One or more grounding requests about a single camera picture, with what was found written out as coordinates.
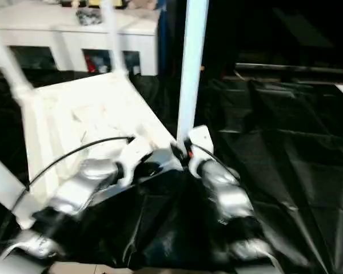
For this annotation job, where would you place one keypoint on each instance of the black low shelf board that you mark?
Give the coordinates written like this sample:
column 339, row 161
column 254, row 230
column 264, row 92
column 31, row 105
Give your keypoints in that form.
column 294, row 68

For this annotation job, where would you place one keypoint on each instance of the white sideboard cabinet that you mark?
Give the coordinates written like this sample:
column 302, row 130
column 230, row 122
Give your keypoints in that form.
column 63, row 31

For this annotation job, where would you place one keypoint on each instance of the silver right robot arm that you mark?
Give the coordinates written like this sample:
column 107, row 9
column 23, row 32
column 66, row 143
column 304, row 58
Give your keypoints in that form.
column 228, row 194

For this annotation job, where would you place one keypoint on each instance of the black plastic mat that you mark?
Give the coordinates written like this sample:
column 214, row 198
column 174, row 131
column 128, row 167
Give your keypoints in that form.
column 286, row 142

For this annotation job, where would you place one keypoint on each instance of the white plastic table top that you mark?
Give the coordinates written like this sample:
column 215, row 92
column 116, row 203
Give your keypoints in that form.
column 86, row 114

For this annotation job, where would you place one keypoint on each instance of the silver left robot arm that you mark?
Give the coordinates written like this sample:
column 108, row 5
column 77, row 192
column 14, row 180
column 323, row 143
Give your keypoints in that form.
column 74, row 194

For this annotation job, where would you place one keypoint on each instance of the grey crumpled object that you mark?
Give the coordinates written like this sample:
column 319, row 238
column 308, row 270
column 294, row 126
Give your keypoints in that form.
column 89, row 16

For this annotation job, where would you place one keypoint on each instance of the white plastic table leg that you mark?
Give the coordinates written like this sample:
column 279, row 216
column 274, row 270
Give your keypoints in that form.
column 3, row 182
column 191, row 63
column 8, row 63
column 113, row 40

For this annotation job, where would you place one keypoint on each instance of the red bottle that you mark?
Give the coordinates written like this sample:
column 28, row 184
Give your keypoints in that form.
column 91, row 64

